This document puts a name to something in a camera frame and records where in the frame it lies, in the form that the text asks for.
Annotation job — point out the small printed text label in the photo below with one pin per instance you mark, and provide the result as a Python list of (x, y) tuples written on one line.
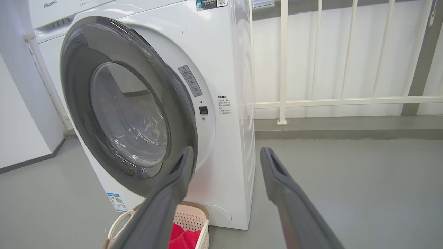
[(224, 105)]

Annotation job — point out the red garment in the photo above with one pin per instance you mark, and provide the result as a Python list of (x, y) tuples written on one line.
[(175, 231)]

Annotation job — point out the dark QR sticker strip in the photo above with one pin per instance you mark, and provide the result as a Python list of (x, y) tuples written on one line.
[(211, 4)]

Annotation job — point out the blue energy label sticker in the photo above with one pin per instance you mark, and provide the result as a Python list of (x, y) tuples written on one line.
[(117, 202)]

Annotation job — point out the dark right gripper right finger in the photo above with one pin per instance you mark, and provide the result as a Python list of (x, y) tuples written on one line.
[(294, 214)]

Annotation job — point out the black door latch socket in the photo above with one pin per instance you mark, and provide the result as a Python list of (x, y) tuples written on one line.
[(203, 110)]

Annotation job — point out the grey window blind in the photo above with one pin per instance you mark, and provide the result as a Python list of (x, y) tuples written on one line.
[(263, 3)]

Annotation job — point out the small red towel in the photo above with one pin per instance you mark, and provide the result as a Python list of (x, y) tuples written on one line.
[(188, 241)]

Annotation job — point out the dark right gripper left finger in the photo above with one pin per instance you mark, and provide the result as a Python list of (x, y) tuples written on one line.
[(159, 214)]

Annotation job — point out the grey warning label sticker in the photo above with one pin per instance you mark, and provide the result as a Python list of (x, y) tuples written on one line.
[(190, 81)]

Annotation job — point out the dark round washer door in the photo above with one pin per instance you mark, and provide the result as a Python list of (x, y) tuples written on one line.
[(79, 103)]

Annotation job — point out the cream perforated laundry basket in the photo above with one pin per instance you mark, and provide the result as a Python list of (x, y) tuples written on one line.
[(193, 216)]

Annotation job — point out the white front-load washing machine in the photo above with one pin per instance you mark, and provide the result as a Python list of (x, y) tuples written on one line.
[(228, 155)]

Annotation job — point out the white metal railing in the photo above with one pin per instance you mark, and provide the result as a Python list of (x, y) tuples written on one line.
[(346, 102)]

